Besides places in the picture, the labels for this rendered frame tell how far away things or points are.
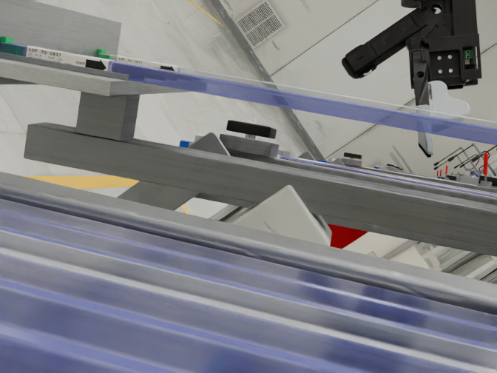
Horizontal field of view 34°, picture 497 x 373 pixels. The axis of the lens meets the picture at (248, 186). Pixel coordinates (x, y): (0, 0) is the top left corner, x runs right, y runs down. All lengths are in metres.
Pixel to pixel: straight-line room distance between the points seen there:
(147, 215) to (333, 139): 9.64
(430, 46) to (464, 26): 0.05
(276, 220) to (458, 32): 0.43
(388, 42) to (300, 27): 8.98
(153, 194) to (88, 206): 0.76
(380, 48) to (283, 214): 0.40
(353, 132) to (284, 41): 1.39
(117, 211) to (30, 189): 0.02
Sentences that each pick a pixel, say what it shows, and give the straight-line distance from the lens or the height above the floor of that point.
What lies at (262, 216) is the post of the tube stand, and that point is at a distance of 0.66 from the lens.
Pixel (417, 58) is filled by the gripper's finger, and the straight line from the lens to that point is 0.98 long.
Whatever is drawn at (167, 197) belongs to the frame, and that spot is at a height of 0.67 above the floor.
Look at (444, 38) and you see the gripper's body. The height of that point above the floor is 1.03.
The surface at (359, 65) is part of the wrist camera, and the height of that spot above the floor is 0.93.
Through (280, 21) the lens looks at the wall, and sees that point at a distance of 10.02.
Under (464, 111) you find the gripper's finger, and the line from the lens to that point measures 0.95.
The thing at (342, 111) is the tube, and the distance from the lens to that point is 0.56.
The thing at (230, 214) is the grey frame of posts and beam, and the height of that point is 0.56.
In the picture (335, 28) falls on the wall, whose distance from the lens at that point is 9.92.
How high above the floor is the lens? 0.92
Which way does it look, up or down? 10 degrees down
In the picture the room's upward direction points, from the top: 56 degrees clockwise
